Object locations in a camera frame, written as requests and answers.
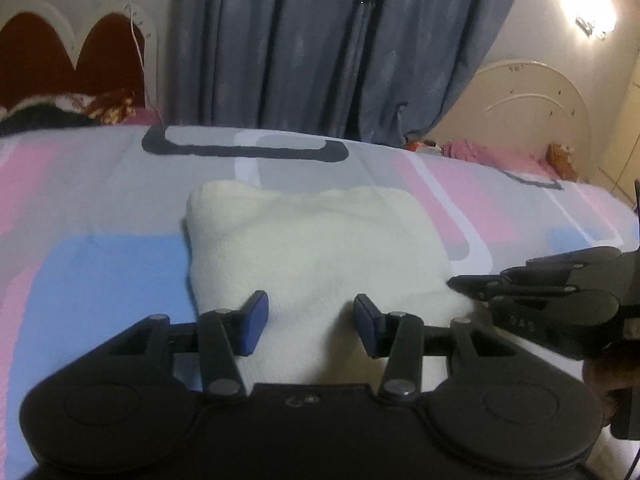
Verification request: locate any blue grey curtain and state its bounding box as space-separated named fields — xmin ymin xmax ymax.
xmin=169 ymin=0 xmax=514 ymax=146

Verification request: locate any white charger cable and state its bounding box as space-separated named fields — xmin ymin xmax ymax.
xmin=119 ymin=0 xmax=162 ymax=116

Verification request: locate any brown plush toy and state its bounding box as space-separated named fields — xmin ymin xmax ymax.
xmin=546 ymin=143 xmax=578 ymax=182

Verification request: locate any wall lamp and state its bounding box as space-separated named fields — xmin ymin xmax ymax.
xmin=575 ymin=15 xmax=617 ymax=40

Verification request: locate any red white headboard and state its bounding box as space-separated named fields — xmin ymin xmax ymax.
xmin=1 ymin=0 xmax=157 ymax=108

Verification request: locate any cream round headboard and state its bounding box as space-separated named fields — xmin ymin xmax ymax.
xmin=426 ymin=60 xmax=592 ymax=178

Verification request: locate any cream knit sweater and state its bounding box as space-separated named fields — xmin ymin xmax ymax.
xmin=186 ymin=181 xmax=473 ymax=386

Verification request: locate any colourful clothes pile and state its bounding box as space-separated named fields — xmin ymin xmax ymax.
xmin=1 ymin=89 xmax=136 ymax=138

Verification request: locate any cream wardrobe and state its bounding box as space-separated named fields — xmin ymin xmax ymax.
xmin=589 ymin=58 xmax=640 ymax=209

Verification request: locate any pink blanket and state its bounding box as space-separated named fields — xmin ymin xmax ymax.
xmin=442 ymin=139 xmax=559 ymax=180

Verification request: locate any patterned bed sheet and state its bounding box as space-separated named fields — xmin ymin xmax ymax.
xmin=1 ymin=126 xmax=638 ymax=479

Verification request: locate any person right hand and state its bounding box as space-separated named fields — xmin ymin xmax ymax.
xmin=582 ymin=359 xmax=628 ymax=426

